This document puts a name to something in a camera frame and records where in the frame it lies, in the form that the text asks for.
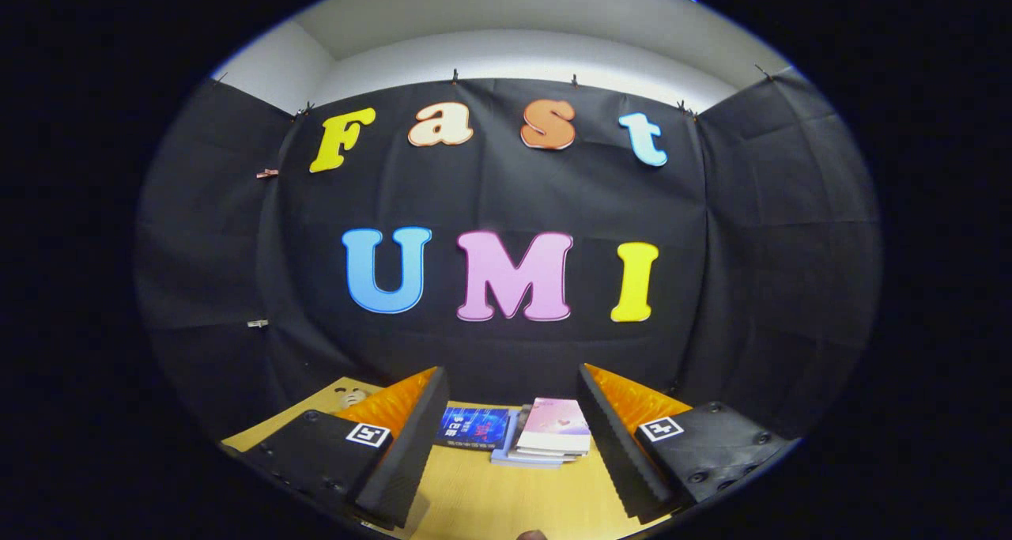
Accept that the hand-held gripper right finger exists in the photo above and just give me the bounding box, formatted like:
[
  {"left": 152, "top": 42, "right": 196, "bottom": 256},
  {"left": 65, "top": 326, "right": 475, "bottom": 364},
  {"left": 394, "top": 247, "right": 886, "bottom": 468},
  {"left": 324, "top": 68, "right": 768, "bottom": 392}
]
[{"left": 577, "top": 364, "right": 801, "bottom": 525}]

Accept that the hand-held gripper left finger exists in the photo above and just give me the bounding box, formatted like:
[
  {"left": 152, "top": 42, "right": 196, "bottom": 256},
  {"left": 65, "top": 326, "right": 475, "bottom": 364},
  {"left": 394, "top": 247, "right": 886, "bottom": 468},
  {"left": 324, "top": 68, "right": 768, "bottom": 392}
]
[{"left": 237, "top": 366, "right": 450, "bottom": 530}]

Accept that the dark blue book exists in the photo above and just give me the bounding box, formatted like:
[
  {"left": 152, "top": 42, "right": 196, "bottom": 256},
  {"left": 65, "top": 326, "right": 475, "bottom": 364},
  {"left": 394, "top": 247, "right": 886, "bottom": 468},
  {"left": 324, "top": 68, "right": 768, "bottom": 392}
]
[{"left": 435, "top": 406, "right": 519, "bottom": 451}]

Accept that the pale blue book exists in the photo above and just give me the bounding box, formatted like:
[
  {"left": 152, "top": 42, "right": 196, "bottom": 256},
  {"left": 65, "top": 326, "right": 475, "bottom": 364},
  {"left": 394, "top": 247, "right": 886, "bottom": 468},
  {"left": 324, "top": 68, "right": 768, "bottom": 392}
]
[{"left": 489, "top": 413, "right": 586, "bottom": 470}]

